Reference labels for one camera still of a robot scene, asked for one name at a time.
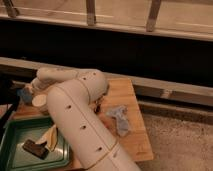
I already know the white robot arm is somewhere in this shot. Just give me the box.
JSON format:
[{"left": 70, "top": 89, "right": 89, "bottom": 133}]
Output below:
[{"left": 31, "top": 67, "right": 140, "bottom": 171}]

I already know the green plastic tray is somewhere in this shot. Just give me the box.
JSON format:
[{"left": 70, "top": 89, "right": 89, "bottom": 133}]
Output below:
[{"left": 0, "top": 117, "right": 70, "bottom": 171}]

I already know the white cup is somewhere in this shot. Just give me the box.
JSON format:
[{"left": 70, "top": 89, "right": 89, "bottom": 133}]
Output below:
[{"left": 32, "top": 94, "right": 48, "bottom": 113}]

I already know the dark brown block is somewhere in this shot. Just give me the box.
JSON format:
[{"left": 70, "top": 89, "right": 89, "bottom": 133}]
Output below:
[{"left": 22, "top": 139, "right": 49, "bottom": 160}]

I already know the wooden table board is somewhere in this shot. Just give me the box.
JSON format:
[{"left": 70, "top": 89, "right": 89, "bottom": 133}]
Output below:
[{"left": 12, "top": 77, "right": 155, "bottom": 171}]

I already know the light blue cloth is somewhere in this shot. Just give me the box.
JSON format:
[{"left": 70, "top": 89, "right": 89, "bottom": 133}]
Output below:
[{"left": 106, "top": 105, "right": 130, "bottom": 137}]

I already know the black handled tool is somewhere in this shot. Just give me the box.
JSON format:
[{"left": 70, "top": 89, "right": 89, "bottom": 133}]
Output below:
[{"left": 94, "top": 104, "right": 101, "bottom": 114}]

